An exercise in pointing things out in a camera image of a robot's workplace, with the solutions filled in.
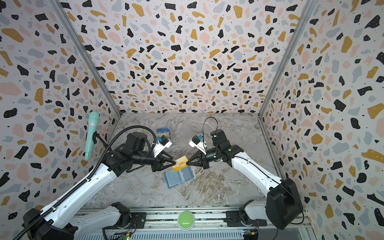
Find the orange credit card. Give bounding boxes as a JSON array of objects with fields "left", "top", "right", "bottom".
[{"left": 173, "top": 156, "right": 188, "bottom": 172}]

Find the mint green microphone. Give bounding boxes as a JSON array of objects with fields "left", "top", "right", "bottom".
[{"left": 85, "top": 112, "right": 100, "bottom": 161}]

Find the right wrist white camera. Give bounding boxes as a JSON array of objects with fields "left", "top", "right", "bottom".
[{"left": 189, "top": 135, "right": 207, "bottom": 155}]

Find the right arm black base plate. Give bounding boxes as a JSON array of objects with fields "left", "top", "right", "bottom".
[{"left": 224, "top": 210, "right": 267, "bottom": 228}]

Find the white ventilated cable duct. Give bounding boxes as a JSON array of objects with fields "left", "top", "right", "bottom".
[{"left": 77, "top": 230, "right": 245, "bottom": 240}]

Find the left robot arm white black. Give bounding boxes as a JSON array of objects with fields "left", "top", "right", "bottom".
[{"left": 15, "top": 132, "right": 175, "bottom": 240}]

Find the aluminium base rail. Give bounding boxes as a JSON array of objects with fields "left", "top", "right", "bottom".
[{"left": 74, "top": 205, "right": 313, "bottom": 233}]

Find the green push button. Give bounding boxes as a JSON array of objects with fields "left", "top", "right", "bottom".
[{"left": 178, "top": 211, "right": 195, "bottom": 231}]

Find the black microphone stand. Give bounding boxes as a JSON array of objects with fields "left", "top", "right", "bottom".
[{"left": 92, "top": 132, "right": 111, "bottom": 151}]

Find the clear box with cards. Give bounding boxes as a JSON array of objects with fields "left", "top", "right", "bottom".
[{"left": 157, "top": 128, "right": 171, "bottom": 142}]

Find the blue leather card holder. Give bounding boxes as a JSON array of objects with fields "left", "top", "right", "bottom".
[{"left": 164, "top": 166, "right": 194, "bottom": 189}]

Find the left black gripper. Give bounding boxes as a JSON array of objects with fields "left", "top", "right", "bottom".
[{"left": 136, "top": 150, "right": 179, "bottom": 171}]

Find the black corrugated cable hose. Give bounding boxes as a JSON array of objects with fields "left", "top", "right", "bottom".
[{"left": 11, "top": 125, "right": 158, "bottom": 240}]

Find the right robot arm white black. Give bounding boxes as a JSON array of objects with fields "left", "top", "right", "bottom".
[{"left": 187, "top": 129, "right": 304, "bottom": 230}]

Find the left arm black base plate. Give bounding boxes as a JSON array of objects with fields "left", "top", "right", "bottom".
[{"left": 105, "top": 212, "right": 147, "bottom": 231}]

